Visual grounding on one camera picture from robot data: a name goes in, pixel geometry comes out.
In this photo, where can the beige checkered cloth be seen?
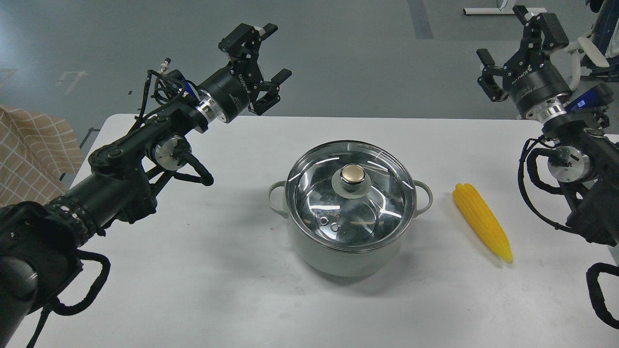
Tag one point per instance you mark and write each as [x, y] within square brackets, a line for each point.
[35, 150]

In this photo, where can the glass pot lid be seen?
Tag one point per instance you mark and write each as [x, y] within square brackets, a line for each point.
[350, 196]

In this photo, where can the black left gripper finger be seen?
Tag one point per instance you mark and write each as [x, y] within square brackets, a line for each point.
[266, 94]
[244, 42]

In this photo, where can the grey steel cooking pot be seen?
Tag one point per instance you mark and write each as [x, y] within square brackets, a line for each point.
[339, 263]

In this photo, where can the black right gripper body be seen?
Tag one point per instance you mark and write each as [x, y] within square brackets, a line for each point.
[532, 80]

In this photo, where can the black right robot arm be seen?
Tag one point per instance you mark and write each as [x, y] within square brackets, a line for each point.
[573, 157]

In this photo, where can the white and blue chair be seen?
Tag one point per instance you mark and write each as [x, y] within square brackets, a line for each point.
[596, 49]

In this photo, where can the white stand base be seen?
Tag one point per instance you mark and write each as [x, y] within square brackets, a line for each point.
[500, 10]

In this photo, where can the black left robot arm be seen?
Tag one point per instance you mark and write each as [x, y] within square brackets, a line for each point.
[42, 264]

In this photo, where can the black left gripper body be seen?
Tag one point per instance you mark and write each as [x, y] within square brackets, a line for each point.
[235, 88]

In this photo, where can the yellow corn cob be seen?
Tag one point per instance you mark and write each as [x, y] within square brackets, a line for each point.
[481, 219]

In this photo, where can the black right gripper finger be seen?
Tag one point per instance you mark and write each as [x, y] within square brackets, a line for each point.
[543, 34]
[487, 78]

